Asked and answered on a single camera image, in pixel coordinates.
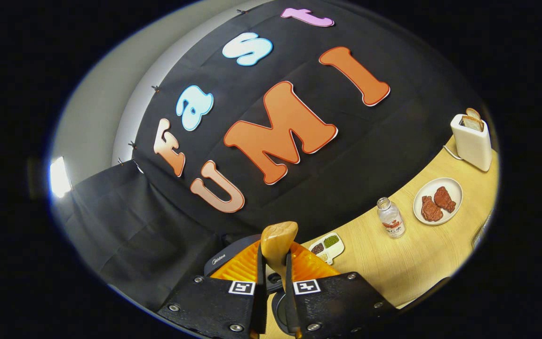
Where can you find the dark grey rice cooker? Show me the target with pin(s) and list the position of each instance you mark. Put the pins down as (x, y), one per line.
(219, 263)

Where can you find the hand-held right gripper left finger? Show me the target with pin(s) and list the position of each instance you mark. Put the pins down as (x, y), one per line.
(214, 306)

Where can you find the ceiling light panel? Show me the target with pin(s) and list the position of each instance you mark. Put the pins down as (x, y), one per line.
(59, 178)

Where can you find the white toaster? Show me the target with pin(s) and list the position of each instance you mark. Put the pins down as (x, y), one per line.
(473, 148)

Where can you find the white divided grain dish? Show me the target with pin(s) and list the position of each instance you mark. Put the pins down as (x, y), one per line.
(330, 247)

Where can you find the wooden spoon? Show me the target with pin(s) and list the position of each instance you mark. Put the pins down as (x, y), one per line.
(278, 245)

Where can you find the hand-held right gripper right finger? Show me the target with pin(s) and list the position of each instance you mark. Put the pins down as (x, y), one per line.
(341, 306)

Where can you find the toasted bread slice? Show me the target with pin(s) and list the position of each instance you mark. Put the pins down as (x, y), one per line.
(472, 124)
(473, 113)

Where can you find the black backdrop cloth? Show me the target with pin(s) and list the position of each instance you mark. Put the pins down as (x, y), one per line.
(158, 221)

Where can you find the white round plate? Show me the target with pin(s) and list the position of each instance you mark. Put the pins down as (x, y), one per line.
(454, 188)

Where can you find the red meat piece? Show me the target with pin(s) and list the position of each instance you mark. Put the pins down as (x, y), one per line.
(431, 209)
(444, 199)

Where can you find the clear plastic drink bottle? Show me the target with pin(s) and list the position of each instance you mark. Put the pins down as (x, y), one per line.
(392, 221)

